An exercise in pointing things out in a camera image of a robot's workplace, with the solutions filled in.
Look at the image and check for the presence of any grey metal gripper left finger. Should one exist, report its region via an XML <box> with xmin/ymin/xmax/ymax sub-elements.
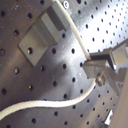
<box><xmin>82</xmin><ymin>59</ymin><xmax>128</xmax><ymax>98</ymax></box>

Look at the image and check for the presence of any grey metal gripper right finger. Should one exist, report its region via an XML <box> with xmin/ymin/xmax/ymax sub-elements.
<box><xmin>90</xmin><ymin>38</ymin><xmax>128</xmax><ymax>70</ymax></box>

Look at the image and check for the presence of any white rope cable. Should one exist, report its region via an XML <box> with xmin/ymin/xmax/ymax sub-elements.
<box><xmin>0</xmin><ymin>0</ymin><xmax>97</xmax><ymax>122</ymax></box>

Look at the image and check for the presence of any grey metal cable clip bracket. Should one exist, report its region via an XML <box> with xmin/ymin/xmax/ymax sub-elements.
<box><xmin>18</xmin><ymin>2</ymin><xmax>69</xmax><ymax>66</ymax></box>

